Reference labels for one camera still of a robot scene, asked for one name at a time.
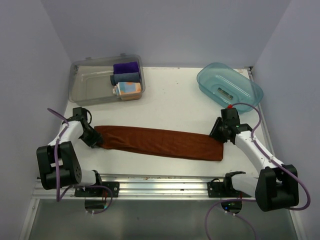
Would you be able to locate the label inside teal bin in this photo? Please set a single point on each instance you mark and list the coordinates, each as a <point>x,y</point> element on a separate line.
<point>224,95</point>

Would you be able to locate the grey transparent plastic bin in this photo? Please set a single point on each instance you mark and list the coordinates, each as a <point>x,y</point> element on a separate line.
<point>89,80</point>

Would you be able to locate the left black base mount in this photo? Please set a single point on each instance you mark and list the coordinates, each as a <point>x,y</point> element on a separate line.
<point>105,190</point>

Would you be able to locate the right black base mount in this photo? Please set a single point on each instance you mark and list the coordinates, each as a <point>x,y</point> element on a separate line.
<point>216,189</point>

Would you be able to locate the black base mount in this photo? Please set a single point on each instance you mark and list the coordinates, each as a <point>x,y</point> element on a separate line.
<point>105,190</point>
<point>216,189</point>

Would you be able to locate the teal transparent plastic bin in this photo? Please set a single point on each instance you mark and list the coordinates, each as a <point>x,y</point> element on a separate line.
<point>246,93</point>

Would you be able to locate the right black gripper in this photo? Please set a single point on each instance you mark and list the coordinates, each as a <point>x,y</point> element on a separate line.
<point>214,132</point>

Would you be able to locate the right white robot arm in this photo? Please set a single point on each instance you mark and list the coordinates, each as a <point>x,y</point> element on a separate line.
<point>275,187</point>

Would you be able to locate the aluminium mounting rail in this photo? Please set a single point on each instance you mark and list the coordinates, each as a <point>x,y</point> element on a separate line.
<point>140,187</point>

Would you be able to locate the colourful polka dot towel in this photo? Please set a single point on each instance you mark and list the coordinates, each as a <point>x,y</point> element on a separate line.
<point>128,91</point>

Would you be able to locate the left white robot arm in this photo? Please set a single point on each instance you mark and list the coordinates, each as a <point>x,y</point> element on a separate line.
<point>57,161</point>

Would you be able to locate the purple rolled towel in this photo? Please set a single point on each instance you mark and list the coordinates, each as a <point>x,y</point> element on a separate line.
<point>127,67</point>

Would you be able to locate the brown towel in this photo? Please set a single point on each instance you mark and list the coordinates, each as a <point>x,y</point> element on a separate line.
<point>161,142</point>

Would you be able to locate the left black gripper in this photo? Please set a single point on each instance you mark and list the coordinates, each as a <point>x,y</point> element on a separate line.
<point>96,137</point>

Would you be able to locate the grey-blue rolled towel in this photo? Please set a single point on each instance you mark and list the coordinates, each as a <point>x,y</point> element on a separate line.
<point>133,77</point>

